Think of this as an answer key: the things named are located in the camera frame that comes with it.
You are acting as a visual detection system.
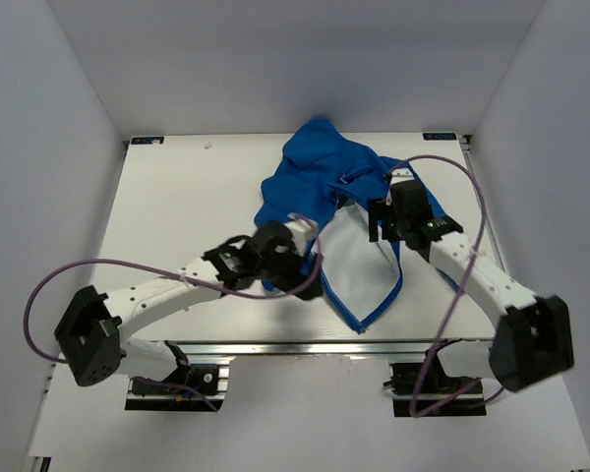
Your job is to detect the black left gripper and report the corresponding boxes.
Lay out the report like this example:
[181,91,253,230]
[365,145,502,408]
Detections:
[257,243,324,302]

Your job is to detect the blue zip-up jacket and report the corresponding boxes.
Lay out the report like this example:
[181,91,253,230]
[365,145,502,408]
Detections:
[253,116,461,336]

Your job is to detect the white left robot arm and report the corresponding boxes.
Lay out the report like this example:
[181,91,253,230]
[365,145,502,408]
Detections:
[54,214,323,392]

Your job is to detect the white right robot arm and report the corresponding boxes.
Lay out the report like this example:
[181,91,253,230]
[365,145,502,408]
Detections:
[368,176,574,392]

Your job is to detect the blue right corner label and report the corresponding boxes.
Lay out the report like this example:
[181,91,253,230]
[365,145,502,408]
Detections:
[422,132,457,141]

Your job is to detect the blue corner label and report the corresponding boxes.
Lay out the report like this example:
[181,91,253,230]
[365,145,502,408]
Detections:
[130,136,164,146]
[422,132,457,141]

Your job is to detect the blue left corner label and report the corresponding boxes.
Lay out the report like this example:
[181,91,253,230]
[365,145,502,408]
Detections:
[130,136,164,146]

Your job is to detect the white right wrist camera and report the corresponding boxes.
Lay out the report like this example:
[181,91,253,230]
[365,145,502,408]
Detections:
[385,167,415,186]

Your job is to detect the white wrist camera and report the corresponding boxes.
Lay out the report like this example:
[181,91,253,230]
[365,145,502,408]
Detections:
[285,218,318,256]
[385,167,415,186]

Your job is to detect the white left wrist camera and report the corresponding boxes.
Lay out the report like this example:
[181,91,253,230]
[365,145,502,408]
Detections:
[285,218,318,256]

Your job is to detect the aluminium table front rail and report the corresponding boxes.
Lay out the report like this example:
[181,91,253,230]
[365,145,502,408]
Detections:
[161,338,496,359]

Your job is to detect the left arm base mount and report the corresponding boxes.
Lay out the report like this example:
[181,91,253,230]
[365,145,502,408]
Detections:
[125,356,233,413]

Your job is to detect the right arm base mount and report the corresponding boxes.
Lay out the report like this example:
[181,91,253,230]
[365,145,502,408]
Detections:
[382,363,487,418]

